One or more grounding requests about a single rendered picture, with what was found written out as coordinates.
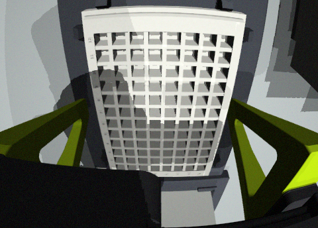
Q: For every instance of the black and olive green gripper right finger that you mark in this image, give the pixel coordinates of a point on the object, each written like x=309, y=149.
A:
x=297, y=157

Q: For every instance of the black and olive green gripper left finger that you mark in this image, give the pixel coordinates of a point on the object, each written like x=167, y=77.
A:
x=24, y=141

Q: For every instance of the white assay plate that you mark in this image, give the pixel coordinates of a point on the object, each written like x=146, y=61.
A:
x=155, y=137

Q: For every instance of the pale grey bench mat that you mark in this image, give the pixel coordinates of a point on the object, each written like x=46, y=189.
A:
x=34, y=81

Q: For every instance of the black rectangular deck nest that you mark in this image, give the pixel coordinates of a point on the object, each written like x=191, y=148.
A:
x=76, y=59

